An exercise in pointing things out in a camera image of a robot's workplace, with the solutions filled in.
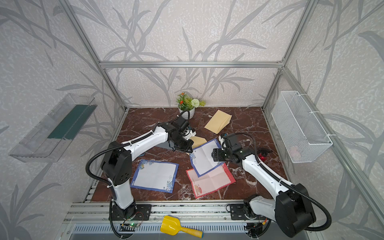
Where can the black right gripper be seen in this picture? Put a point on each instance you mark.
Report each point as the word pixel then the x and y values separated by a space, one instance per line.
pixel 217 154

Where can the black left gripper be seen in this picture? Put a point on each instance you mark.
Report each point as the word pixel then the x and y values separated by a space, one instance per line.
pixel 186 148

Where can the cream yellow envelope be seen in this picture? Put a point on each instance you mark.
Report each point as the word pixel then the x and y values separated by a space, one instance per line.
pixel 197 141
pixel 219 121

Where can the blue bordered letter paper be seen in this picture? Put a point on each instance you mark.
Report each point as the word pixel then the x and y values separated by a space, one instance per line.
pixel 201 158

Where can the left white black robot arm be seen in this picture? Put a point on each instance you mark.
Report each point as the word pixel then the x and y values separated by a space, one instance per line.
pixel 118 158

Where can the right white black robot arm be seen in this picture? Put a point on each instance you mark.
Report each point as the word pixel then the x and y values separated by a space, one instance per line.
pixel 291 206

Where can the grey-blue paper envelope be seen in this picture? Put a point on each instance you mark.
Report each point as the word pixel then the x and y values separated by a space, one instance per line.
pixel 166 145

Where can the red bordered pink letter paper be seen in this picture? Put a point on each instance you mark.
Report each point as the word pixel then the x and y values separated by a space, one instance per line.
pixel 213 181

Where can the blue floral letter paper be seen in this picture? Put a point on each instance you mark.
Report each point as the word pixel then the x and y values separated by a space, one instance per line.
pixel 155 176

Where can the white ribbed flower pot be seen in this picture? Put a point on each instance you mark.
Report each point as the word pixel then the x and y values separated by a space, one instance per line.
pixel 187 114

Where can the red black small object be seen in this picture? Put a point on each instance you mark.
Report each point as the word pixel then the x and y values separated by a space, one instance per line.
pixel 263 154

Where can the artificial flower plant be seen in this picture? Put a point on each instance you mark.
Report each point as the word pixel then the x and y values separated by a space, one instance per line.
pixel 185 102

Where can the yellow plastic scoop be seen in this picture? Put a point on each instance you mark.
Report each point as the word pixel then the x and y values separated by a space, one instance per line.
pixel 172 226

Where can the green circuit board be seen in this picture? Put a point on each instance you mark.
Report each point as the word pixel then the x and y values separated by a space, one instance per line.
pixel 129 227

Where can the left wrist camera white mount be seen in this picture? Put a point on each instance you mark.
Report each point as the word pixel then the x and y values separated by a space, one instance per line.
pixel 189 133

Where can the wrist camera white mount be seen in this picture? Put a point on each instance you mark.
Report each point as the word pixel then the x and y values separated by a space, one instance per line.
pixel 221 140
pixel 189 133

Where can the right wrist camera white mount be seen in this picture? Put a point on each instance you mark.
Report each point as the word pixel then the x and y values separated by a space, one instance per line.
pixel 221 140

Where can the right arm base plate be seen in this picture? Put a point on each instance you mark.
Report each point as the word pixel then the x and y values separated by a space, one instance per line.
pixel 241 212

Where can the white wire mesh basket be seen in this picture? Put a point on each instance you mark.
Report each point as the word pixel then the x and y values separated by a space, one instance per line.
pixel 304 138

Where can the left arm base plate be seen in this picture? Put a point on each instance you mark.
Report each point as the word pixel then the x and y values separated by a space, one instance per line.
pixel 135 212

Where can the clear acrylic wall shelf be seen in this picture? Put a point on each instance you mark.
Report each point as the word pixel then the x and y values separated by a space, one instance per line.
pixel 49 139

